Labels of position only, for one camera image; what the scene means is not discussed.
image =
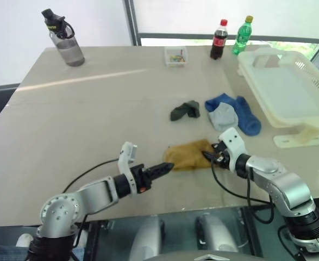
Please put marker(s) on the green soda bottle yellow cap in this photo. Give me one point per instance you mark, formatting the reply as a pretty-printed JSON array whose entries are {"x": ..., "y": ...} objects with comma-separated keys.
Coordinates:
[{"x": 242, "y": 38}]

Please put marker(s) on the white shoe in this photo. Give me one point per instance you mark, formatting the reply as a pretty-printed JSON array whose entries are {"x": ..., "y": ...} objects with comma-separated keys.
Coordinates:
[{"x": 24, "y": 240}]

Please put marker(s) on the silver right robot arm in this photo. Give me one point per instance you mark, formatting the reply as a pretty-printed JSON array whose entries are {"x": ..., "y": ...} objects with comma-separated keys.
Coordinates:
[{"x": 289, "y": 187}]

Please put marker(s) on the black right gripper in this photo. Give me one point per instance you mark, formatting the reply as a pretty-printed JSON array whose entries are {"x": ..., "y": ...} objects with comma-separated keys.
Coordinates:
[{"x": 224, "y": 159}]

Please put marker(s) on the colourful small clips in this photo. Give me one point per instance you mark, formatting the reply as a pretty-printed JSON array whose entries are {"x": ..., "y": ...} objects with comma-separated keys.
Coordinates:
[{"x": 176, "y": 58}]

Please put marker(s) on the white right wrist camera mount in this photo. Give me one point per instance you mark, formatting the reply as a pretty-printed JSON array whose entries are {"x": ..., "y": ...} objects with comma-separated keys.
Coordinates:
[{"x": 234, "y": 141}]

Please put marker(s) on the dark green sock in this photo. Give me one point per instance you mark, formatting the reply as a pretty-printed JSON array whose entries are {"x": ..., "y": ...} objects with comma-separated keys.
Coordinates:
[{"x": 181, "y": 111}]

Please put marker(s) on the clear plastic box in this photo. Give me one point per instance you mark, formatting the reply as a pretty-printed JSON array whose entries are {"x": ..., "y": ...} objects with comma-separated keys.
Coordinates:
[{"x": 168, "y": 51}]

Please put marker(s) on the blue sock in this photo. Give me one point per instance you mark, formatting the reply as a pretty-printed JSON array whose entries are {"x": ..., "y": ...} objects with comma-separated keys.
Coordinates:
[{"x": 247, "y": 119}]

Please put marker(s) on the cream basket stand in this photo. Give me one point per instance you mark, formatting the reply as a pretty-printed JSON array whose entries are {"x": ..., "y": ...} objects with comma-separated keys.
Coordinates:
[{"x": 297, "y": 140}]

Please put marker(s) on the silver robot chest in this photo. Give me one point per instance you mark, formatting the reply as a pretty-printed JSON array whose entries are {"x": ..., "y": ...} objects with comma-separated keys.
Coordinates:
[{"x": 202, "y": 257}]

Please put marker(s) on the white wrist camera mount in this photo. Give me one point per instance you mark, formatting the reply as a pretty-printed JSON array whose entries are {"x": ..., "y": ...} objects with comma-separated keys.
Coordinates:
[
  {"x": 125, "y": 163},
  {"x": 234, "y": 141}
]

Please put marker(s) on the cola bottle red cap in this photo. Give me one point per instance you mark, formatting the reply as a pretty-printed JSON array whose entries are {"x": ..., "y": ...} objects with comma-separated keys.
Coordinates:
[{"x": 218, "y": 40}]

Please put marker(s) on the mustard yellow sock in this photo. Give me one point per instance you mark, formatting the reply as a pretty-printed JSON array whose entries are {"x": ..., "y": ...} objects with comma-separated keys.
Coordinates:
[{"x": 186, "y": 157}]

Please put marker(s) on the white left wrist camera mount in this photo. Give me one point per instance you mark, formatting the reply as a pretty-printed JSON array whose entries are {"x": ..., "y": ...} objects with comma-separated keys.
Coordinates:
[{"x": 125, "y": 163}]

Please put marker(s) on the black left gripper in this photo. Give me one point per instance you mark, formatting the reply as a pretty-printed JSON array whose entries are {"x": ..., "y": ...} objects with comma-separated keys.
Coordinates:
[{"x": 140, "y": 178}]

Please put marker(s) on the silver rounded leg cover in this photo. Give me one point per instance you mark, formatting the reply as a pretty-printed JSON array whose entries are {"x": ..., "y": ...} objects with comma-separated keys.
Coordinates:
[
  {"x": 216, "y": 233},
  {"x": 145, "y": 239}
]

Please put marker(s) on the grey sock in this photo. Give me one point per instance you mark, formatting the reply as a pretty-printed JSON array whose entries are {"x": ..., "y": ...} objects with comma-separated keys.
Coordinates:
[{"x": 223, "y": 115}]

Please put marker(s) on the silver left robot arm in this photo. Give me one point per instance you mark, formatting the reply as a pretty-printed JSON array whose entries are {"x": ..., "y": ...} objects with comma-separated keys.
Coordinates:
[{"x": 94, "y": 193}]

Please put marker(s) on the white plastic basket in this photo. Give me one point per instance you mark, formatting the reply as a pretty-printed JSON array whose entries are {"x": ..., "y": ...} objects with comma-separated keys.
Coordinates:
[{"x": 284, "y": 89}]

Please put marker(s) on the grey water bottle black lid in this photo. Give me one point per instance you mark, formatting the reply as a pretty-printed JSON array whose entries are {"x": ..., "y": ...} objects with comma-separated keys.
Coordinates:
[{"x": 69, "y": 49}]

